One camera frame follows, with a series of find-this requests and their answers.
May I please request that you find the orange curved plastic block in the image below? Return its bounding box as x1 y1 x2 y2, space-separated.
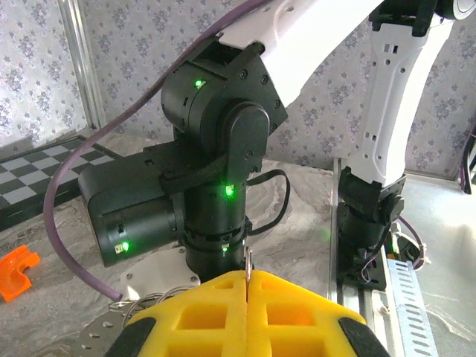
0 244 41 303

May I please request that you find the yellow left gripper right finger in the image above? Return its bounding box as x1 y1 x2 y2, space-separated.
247 270 390 357

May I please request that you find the black grey checkerboard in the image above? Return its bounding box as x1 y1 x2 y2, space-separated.
0 134 117 232

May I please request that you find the grey metal panel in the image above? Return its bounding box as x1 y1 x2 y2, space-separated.
405 174 476 357

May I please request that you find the grey slotted cable duct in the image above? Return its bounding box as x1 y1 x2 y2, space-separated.
385 259 440 357

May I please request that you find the aluminium frame post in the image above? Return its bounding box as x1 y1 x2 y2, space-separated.
58 0 106 130

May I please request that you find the thin black right wrist wire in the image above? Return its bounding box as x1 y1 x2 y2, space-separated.
243 169 292 236

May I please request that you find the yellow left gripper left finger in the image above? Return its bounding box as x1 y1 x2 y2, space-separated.
106 270 250 357

